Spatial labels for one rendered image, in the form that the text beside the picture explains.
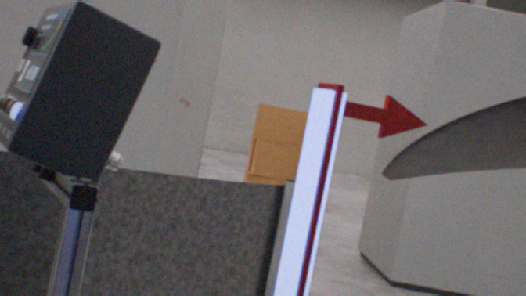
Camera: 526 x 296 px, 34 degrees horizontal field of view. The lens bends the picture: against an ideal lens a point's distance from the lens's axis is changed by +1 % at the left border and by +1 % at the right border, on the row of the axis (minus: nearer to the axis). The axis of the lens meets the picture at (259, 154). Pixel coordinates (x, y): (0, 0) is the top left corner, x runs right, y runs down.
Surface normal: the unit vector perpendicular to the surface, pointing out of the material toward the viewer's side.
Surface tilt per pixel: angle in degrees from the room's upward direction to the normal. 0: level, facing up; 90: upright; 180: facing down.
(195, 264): 90
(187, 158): 90
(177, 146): 90
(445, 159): 157
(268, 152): 90
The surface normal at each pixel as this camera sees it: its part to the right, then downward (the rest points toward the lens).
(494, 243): 0.07, 0.07
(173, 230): 0.63, 0.16
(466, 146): -0.02, 0.97
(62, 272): 0.37, 0.12
